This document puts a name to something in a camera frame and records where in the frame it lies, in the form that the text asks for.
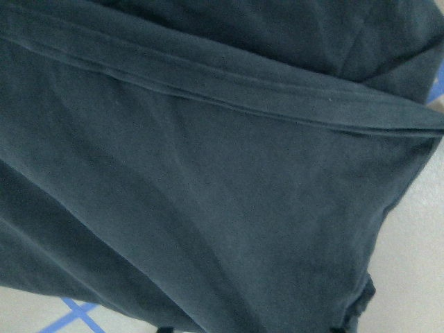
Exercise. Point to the black printed t-shirt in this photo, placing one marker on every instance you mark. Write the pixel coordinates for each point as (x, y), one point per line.
(211, 166)

